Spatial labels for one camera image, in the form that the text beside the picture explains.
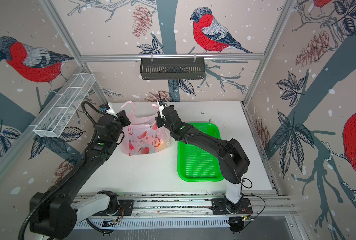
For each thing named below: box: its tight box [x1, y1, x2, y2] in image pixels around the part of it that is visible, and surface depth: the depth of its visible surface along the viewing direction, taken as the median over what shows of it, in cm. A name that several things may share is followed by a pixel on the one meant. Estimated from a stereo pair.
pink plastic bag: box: [120, 100, 171, 156], surface depth 88 cm
